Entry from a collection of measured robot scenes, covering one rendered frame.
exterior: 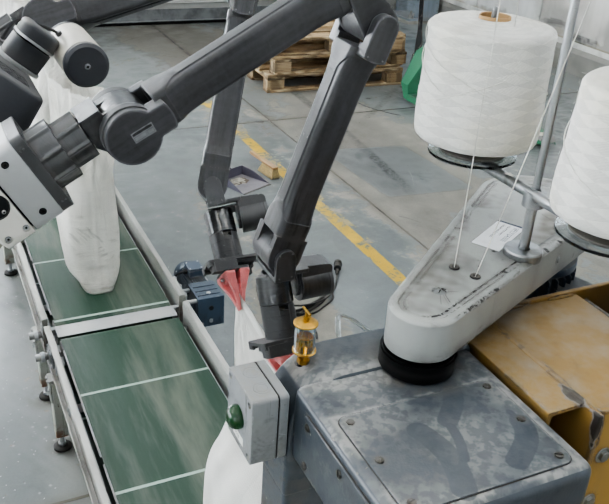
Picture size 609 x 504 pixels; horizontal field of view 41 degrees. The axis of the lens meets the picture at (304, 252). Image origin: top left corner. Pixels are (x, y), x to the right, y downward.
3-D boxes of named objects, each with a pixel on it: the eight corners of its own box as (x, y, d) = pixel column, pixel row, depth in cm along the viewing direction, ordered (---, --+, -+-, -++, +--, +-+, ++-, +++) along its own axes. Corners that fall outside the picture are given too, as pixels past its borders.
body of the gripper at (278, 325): (320, 342, 135) (312, 298, 134) (263, 355, 130) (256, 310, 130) (303, 339, 140) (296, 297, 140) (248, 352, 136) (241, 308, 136)
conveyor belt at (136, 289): (-17, 131, 445) (-19, 116, 441) (57, 125, 461) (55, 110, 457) (58, 350, 271) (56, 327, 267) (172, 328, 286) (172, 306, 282)
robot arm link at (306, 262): (255, 228, 133) (276, 253, 127) (317, 218, 138) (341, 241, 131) (253, 290, 139) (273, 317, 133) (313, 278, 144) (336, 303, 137)
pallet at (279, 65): (234, 49, 696) (234, 32, 689) (358, 42, 745) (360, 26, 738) (272, 76, 630) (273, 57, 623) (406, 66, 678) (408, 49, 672)
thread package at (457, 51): (388, 129, 113) (403, 3, 105) (486, 119, 120) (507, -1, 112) (457, 173, 100) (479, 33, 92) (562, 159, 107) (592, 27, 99)
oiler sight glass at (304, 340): (289, 345, 95) (291, 320, 94) (309, 341, 96) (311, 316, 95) (298, 357, 93) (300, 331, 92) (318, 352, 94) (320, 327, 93)
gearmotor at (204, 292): (161, 290, 312) (160, 256, 305) (198, 284, 318) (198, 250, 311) (186, 331, 288) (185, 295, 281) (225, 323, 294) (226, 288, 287)
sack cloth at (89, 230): (51, 241, 319) (34, 58, 286) (106, 234, 327) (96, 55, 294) (70, 301, 282) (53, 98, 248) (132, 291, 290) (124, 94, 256)
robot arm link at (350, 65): (340, -7, 121) (376, 10, 112) (370, 4, 124) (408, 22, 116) (242, 247, 135) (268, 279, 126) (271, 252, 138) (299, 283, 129)
